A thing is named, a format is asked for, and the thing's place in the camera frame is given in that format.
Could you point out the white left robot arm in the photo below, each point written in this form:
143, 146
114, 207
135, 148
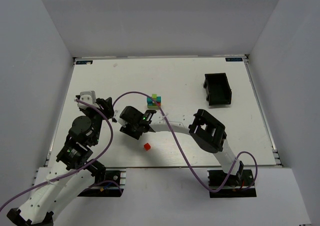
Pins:
73, 171

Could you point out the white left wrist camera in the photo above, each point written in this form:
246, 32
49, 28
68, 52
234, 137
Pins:
88, 97

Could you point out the teal arch block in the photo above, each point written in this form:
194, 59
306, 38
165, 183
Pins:
150, 101

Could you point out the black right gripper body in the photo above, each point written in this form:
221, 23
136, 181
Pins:
122, 123

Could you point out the long green arch block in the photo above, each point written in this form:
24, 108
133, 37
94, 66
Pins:
153, 106

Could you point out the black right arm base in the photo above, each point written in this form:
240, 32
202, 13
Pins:
245, 187

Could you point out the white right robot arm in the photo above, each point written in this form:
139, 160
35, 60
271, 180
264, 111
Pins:
208, 133

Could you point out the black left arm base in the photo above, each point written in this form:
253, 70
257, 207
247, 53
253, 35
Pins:
110, 184

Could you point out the right blue table label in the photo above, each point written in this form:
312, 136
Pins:
233, 59

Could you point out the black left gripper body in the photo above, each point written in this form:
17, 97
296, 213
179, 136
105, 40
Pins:
102, 105

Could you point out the left blue table label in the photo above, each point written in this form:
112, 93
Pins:
84, 62

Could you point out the blue table label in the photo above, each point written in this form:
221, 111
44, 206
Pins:
233, 59
84, 62

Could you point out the black plastic bin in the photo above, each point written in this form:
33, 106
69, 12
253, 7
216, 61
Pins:
217, 88

